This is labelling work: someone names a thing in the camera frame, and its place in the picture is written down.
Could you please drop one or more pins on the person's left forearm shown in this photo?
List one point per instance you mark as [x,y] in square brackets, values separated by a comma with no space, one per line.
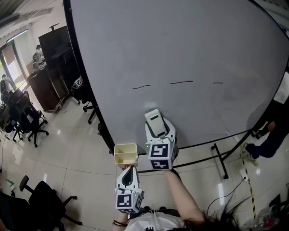
[122,216]

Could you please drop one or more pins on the white power strip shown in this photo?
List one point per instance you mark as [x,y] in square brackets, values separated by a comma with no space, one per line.
[243,174]

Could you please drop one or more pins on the person's white shirt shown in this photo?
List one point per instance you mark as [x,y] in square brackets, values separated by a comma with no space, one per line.
[155,223]

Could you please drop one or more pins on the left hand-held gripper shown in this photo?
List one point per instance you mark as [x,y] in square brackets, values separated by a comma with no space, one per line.
[124,200]

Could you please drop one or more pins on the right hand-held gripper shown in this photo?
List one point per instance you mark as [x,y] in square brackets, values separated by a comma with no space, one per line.
[160,155]

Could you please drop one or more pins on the clear plastic bin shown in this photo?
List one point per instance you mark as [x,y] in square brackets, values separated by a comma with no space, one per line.
[266,213]

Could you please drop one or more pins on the large white board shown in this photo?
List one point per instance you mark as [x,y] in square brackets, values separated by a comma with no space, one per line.
[171,52]

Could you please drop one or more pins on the red round magnet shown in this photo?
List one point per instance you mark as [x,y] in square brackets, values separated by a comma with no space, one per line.
[127,167]

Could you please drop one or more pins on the black screen on stand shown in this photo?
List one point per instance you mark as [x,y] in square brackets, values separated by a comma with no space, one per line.
[56,47]

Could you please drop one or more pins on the person's black trousers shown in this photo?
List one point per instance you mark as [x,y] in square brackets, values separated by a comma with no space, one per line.
[168,211]

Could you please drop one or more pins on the dark wooden cabinet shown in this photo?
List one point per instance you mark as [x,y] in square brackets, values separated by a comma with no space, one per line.
[44,90]

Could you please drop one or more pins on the person's right forearm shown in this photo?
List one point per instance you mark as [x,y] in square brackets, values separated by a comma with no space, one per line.
[180,194]

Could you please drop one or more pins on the black office chair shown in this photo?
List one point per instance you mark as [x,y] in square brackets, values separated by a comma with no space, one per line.
[30,121]
[45,198]
[10,214]
[15,106]

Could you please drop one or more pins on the cream plastic holder box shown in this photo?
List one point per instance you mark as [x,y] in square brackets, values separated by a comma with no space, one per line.
[126,153]

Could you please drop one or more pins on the white plastic handheld device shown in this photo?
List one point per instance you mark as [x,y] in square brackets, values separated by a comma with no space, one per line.
[155,123]

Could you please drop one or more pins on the glass entrance door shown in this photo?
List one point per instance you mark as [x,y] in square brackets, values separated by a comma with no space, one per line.
[12,65]

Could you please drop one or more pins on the yellow black floor tape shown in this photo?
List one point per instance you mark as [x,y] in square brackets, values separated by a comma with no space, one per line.
[251,191]

